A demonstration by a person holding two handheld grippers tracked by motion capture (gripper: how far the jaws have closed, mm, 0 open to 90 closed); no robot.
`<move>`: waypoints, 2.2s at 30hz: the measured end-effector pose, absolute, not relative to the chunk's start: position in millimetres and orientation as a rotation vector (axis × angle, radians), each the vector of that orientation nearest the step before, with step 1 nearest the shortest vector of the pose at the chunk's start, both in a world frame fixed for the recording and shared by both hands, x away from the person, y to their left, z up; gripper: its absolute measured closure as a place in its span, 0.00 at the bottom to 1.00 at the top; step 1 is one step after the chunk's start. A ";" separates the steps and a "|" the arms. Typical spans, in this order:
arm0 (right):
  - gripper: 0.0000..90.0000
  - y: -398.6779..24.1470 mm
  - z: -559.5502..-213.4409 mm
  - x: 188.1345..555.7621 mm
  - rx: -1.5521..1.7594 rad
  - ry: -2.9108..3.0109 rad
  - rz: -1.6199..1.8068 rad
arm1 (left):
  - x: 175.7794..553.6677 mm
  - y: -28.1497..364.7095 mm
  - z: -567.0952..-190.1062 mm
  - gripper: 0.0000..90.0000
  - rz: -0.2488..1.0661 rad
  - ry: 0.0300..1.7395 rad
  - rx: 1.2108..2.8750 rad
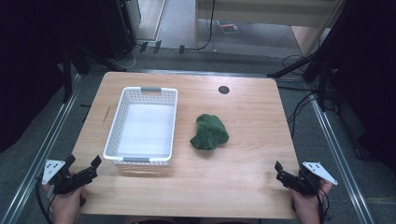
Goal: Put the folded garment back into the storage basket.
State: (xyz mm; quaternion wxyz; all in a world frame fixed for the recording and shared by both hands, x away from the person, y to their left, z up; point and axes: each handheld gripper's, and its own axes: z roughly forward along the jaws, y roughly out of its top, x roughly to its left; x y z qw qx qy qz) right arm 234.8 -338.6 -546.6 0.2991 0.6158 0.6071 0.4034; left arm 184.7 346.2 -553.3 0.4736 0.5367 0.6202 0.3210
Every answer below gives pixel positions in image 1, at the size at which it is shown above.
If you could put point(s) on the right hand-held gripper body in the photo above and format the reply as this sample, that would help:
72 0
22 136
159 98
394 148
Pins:
317 171

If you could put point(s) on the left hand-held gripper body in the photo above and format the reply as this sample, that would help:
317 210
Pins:
54 169

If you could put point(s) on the white plastic basket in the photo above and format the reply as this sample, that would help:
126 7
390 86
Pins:
146 130

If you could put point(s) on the green cloth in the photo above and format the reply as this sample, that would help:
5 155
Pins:
210 132

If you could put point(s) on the person's right hand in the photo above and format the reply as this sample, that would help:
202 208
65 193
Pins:
306 208

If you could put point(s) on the person's left hand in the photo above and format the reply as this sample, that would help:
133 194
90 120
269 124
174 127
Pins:
67 207

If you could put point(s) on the black metal stand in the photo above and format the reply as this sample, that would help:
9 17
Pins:
67 77
314 59

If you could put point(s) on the black table grommet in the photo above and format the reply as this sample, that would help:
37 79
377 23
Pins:
223 90

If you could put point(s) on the dark curtain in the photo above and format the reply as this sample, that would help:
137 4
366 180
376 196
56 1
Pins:
373 77
31 62

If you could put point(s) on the black cabinet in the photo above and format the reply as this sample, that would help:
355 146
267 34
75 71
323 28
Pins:
120 28

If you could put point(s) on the book with red cover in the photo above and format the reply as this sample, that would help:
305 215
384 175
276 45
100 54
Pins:
229 27

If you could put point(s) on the light wooden shelf unit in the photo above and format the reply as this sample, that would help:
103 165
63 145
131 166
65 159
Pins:
264 12

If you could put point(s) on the metal floor rail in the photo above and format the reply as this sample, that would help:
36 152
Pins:
339 155
40 155

